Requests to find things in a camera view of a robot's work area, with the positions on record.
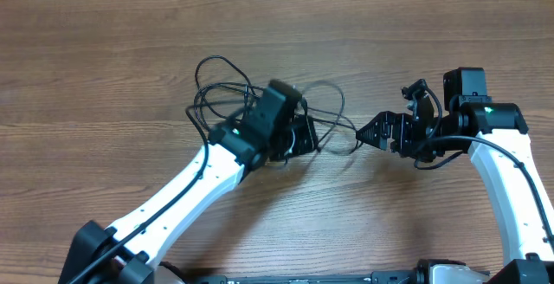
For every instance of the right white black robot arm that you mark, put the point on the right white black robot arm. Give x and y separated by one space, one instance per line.
496 138

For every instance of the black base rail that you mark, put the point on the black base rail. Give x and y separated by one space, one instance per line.
337 277

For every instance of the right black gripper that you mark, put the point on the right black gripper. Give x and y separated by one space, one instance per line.
402 124

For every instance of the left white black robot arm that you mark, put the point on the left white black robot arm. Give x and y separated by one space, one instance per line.
131 248

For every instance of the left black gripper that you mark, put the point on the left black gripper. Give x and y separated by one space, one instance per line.
307 135

